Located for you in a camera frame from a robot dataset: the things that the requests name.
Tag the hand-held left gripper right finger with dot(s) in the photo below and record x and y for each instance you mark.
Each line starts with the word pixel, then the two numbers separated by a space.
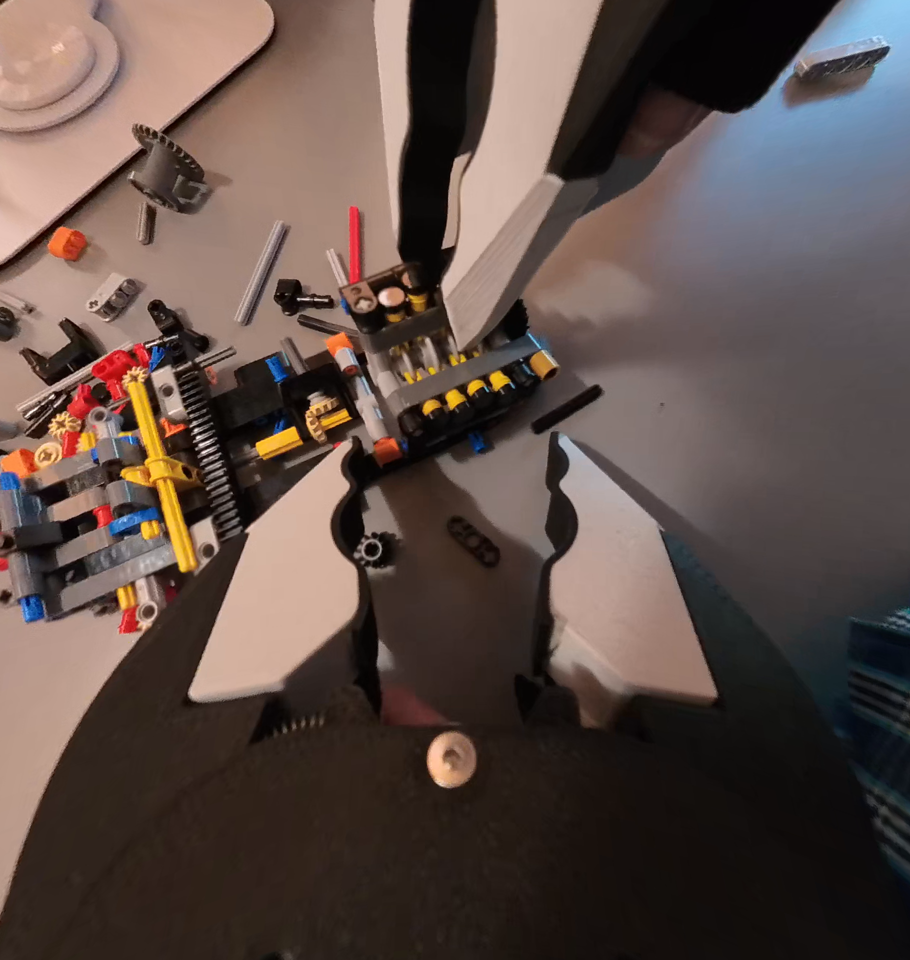
pixel 627 600

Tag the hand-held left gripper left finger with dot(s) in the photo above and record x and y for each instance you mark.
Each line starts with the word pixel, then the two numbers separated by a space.
pixel 275 600

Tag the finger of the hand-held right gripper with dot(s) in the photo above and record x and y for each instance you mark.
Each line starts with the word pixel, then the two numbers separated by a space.
pixel 391 75
pixel 522 112

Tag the lego car chassis assembly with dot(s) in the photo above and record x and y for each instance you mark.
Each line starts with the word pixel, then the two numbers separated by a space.
pixel 155 465

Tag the yellow black lego engine block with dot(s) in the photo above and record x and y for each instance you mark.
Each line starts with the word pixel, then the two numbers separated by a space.
pixel 455 375

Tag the small black lego gear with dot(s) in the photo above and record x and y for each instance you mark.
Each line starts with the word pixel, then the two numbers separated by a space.
pixel 371 549

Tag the grey short lego beam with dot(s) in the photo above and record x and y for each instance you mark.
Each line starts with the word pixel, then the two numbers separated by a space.
pixel 841 58

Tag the black thin lego liftarm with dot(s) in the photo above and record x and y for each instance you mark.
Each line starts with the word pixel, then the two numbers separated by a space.
pixel 474 540

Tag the red lego axle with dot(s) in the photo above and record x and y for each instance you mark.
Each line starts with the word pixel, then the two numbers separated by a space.
pixel 354 244

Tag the light grey short lego axle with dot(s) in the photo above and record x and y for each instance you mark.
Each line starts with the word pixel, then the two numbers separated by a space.
pixel 337 268

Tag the thin black lego axle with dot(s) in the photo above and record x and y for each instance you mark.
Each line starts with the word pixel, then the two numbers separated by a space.
pixel 567 409

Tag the long grey lego axle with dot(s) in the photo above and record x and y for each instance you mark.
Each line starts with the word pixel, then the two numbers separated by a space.
pixel 261 272

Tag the black lego pin connector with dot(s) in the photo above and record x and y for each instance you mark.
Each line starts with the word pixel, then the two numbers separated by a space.
pixel 297 294

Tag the grey lego differential gear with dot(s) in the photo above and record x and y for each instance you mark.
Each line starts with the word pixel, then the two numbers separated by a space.
pixel 166 172

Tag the thick black lego axle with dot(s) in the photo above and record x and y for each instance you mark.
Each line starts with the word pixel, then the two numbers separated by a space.
pixel 327 325

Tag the orange lego piece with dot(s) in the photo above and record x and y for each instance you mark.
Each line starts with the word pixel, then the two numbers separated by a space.
pixel 66 244

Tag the person's right hand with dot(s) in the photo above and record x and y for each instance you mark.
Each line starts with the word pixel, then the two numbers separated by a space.
pixel 665 116

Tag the person's left hand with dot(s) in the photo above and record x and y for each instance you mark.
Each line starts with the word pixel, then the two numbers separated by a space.
pixel 410 709

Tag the white rounded base board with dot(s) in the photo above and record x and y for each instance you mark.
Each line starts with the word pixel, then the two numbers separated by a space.
pixel 162 75

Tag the person's plaid shirt torso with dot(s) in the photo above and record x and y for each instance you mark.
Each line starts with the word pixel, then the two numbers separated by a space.
pixel 897 750

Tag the white book stand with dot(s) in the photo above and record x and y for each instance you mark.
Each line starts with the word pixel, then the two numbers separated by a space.
pixel 35 67

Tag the black lego bracket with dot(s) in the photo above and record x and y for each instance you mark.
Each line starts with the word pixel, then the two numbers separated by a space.
pixel 57 356

